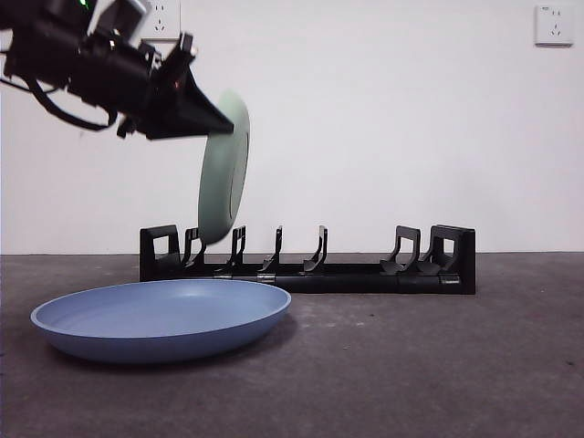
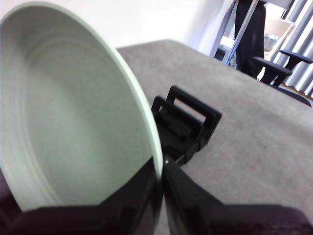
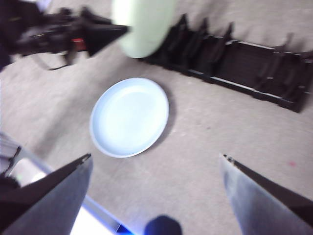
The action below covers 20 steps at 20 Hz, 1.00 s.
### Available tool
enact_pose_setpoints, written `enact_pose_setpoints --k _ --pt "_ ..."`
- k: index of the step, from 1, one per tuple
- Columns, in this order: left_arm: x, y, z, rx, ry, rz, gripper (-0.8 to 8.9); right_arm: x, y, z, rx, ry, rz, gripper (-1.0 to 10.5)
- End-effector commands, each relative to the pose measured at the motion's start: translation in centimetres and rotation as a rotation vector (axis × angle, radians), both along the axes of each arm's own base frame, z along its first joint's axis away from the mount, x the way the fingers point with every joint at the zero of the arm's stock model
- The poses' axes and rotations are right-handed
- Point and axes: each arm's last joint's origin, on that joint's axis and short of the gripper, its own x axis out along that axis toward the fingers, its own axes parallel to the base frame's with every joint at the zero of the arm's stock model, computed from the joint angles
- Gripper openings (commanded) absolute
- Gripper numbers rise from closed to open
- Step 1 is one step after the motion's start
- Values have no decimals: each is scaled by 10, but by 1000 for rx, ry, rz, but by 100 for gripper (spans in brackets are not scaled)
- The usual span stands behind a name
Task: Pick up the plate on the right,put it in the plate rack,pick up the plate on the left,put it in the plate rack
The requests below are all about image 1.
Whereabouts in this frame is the black plate rack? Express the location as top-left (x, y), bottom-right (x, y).
top-left (140, 224), bottom-right (477, 296)

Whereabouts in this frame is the pale grey camera box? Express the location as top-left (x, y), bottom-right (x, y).
top-left (88, 0), bottom-right (151, 47)

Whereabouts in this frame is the white wall socket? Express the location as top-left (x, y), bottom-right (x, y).
top-left (534, 5), bottom-right (575, 47)
top-left (140, 0), bottom-right (183, 45)

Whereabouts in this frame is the blue plate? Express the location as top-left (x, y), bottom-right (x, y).
top-left (29, 279), bottom-right (293, 365)

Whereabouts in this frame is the green plate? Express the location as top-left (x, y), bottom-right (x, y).
top-left (197, 89), bottom-right (252, 246)

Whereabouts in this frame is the black cable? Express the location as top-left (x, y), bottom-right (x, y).
top-left (0, 77), bottom-right (121, 132)

